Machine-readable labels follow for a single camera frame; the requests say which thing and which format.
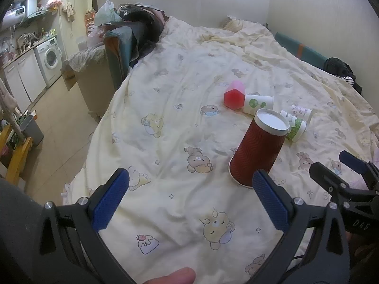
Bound silver kitchen appliance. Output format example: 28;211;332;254
3;4;26;26

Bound white kitchen base cabinets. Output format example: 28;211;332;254
3;49;47;111

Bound cream cartoon printed blanket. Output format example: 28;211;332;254
61;16;379;284

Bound pink plastic cup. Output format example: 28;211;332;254
224;80;246;110

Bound beige hanging cloth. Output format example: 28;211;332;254
63;1;76;22

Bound white plastic bag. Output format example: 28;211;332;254
94;0;122;27

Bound red corrugated paper cup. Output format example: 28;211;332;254
229;108;290;189

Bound grey trash bin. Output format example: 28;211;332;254
19;114;44;147

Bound white water heater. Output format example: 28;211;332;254
25;0;38;17

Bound white washing machine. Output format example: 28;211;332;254
33;37;63;88

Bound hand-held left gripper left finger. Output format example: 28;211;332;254
40;168;140;284

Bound beige hanging garment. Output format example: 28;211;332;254
0;80;21;119

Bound black garment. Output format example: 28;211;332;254
323;57;363;93

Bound teal armchair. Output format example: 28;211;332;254
104;25;141;91

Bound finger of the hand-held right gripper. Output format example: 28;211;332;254
339;150;379;194
309;162;353;202

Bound person's left hand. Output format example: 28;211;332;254
144;267;196;284

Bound beige pillow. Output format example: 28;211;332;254
221;16;246;31

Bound cardboard box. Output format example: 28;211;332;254
61;62;78;92

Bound teal bed board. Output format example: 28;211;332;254
275;32;329;71

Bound beige upholstered sofa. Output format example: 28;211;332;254
69;47;116;119

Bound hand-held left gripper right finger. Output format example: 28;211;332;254
246;169;351;284

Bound dark clothes pile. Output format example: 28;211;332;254
118;4;169;60

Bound dark grey cloth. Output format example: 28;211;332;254
0;180;45;284

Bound white cup green print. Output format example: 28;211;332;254
280;110;307;143
243;93;274;115

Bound white cup pink print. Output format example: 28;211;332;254
291;105;313;125

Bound yellow wooden stool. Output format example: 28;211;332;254
0;124;33;185

